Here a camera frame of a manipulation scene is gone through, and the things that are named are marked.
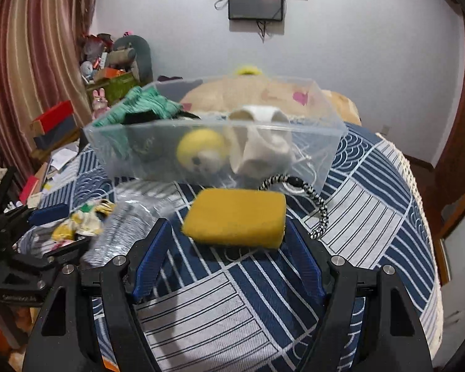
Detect white cloth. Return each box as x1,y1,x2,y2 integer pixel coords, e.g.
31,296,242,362
228,104,295,177

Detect small black wall screen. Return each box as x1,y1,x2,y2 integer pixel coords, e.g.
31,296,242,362
228,0,285,21

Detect blue patterned tablecloth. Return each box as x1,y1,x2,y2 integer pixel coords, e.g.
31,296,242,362
15,122,444,372

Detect blue shoe box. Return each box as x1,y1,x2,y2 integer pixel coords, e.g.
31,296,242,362
33,118,80,150

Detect red shoe box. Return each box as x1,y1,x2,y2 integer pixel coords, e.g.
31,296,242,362
29,100,76,132

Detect clear plastic storage box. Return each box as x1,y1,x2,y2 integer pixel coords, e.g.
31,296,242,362
83,77,347,194

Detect yellow and white plush toy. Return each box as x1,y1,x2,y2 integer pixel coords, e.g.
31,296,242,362
52,199,115,246

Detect black and white braided cord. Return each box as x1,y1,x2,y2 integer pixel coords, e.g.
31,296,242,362
259,176,329,240

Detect pink rabbit figure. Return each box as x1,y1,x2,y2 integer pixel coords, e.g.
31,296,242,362
92,88,109,119

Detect black cloth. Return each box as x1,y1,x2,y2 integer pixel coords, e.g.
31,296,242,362
120,112,179,163

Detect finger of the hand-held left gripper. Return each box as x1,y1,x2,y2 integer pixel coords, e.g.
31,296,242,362
42,236,91,269
0,203,71,237

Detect pile of white papers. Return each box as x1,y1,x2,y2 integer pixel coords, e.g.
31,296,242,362
42,143,86,187

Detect clear plastic bag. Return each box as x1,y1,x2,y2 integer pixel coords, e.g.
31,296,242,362
83,199,187,268

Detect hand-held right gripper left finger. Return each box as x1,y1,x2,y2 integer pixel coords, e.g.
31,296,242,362
21,218,174,372

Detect yellow sponge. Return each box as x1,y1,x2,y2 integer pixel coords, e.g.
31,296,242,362
182,188,287,249

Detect green knitted cloth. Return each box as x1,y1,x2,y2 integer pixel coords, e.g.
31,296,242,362
92,86,183,126

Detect black hanging cable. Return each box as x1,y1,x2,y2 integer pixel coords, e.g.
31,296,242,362
256,19,274,43

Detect green cardboard box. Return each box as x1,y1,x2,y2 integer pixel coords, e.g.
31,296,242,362
86,72,138,105

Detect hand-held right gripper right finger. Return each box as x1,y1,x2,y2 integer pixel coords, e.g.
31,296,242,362
285,219,435,372

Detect large beige plush cushion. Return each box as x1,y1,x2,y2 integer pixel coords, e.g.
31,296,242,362
180,73,361,126

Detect striped red curtain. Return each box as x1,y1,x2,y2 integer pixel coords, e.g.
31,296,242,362
0,0,101,171

